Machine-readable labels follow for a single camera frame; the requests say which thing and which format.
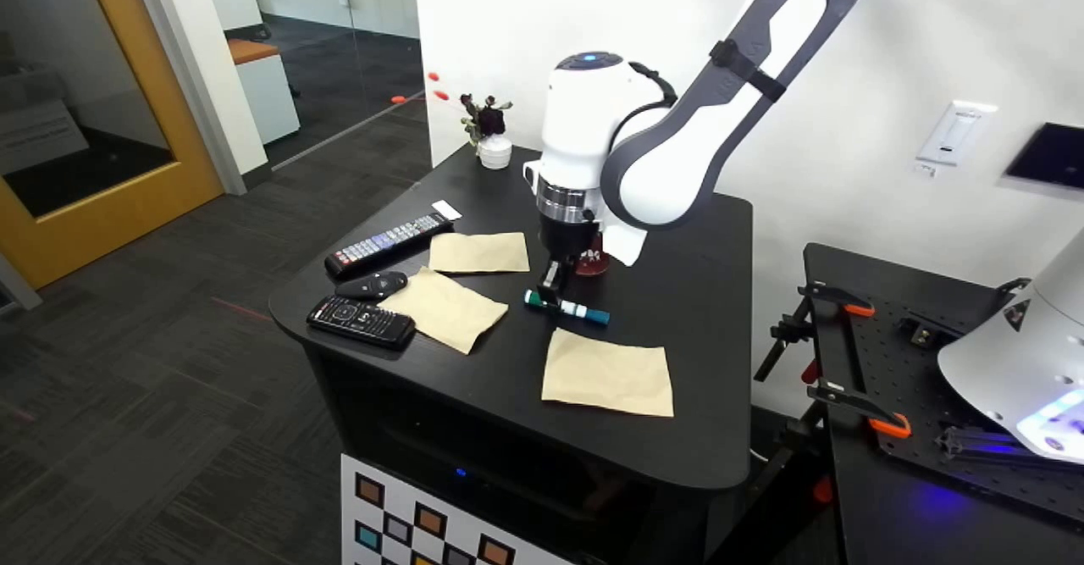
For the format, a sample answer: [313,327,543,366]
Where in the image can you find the wooden door with glass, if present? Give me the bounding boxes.
[0,0,227,291]

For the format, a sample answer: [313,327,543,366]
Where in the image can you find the black cabinet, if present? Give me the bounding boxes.
[268,143,756,565]

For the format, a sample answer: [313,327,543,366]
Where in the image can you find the white paper piece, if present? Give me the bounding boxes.
[601,221,650,268]

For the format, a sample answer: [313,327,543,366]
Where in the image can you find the small black oval remote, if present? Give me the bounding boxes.
[335,269,410,302]

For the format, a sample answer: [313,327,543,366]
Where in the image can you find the black wall panel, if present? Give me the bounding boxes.
[998,121,1084,202]

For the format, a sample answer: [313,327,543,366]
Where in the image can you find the white wall switch plate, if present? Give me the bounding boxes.
[915,100,999,169]

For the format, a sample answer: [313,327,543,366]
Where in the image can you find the teal marker pen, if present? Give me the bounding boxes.
[523,289,611,327]

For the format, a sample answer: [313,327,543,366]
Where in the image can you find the black and orange clamp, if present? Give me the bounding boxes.
[752,280,878,385]
[799,360,914,441]

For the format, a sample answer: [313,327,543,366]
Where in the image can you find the checkered calibration board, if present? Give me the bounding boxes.
[340,452,578,565]

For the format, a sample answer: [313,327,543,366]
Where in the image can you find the small white vase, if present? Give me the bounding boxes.
[476,135,514,171]

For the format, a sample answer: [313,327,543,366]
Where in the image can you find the dark dried flowers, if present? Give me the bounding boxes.
[459,92,515,146]

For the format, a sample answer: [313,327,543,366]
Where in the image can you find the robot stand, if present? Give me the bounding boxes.
[799,242,1084,565]

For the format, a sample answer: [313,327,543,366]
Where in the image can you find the black remote control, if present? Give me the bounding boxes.
[306,295,417,351]

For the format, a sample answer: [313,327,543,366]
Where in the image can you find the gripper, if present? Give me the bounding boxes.
[539,216,605,307]

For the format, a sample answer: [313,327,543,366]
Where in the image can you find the long remote with grey keys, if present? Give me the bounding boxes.
[324,211,455,279]

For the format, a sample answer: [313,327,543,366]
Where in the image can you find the white cabinet with wooden top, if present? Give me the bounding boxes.
[226,36,301,147]

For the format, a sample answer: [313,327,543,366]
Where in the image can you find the brown paper napkin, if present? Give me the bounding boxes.
[540,327,676,419]
[376,266,510,356]
[428,231,532,275]

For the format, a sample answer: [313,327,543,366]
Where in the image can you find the red mug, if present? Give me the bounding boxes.
[575,233,613,279]

